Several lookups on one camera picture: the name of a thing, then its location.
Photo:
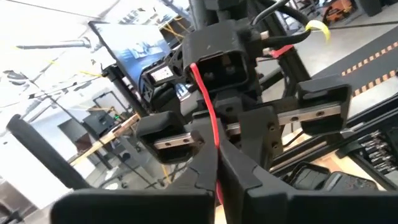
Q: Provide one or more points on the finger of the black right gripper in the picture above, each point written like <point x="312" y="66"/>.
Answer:
<point x="258" y="133"/>
<point x="205" y="133"/>

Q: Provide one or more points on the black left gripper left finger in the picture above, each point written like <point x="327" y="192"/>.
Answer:
<point x="205" y="177"/>

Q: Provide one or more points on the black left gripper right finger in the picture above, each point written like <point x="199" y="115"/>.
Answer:
<point x="239" y="186"/>

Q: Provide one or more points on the open black bit case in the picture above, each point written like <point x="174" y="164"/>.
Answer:
<point x="311" y="177"/>

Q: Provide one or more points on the black mat orange hazard stripes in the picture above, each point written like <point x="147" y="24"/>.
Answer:
<point x="373" y="71"/>

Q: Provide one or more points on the black rack white labels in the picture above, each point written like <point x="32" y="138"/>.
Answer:
<point x="379" y="152"/>

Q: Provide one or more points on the wooden top workbench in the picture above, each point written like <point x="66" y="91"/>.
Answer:
<point x="105" y="138"/>

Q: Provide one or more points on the computer monitor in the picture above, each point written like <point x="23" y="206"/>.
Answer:
<point x="130" y="46"/>

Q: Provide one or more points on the black aluminium table frame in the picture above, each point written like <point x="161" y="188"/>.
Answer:
<point x="292" y="71"/>

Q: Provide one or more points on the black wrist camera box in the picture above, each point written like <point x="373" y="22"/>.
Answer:
<point x="211" y="40"/>

